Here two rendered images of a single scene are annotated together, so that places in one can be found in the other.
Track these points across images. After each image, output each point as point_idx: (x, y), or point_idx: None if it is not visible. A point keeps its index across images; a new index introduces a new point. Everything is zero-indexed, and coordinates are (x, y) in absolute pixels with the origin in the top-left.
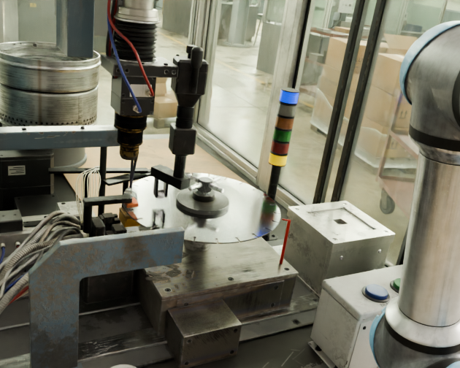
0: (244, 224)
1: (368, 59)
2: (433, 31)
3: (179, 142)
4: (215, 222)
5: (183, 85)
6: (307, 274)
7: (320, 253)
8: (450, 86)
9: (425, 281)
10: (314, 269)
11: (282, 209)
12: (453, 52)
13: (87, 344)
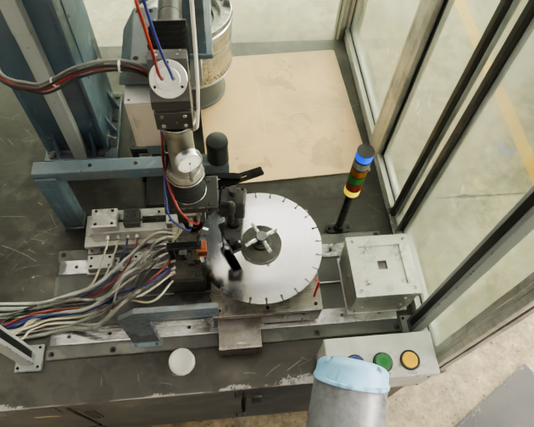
0: (280, 281)
1: (453, 139)
2: (330, 371)
3: (228, 235)
4: (259, 274)
5: (225, 213)
6: (345, 290)
7: (352, 290)
8: None
9: None
10: (348, 293)
11: (377, 185)
12: (314, 417)
13: (169, 324)
